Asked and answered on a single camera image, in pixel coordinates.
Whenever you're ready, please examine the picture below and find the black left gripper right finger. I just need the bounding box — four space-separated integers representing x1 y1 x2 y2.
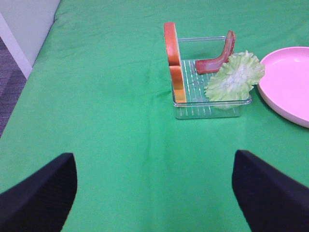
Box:
232 150 309 232

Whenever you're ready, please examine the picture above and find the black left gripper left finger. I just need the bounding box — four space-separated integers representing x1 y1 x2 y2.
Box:
0 153 77 232

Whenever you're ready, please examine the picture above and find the green lettuce leaf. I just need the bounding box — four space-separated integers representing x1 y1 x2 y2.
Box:
205 50 266 102

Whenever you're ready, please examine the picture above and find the bread slice bottom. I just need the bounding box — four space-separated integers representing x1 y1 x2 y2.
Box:
164 22 186 103

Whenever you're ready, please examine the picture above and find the pink plate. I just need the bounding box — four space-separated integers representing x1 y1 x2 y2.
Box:
257 46 309 128

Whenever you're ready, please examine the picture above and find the clear plastic tray left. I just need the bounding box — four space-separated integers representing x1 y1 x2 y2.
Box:
170 36 253 120

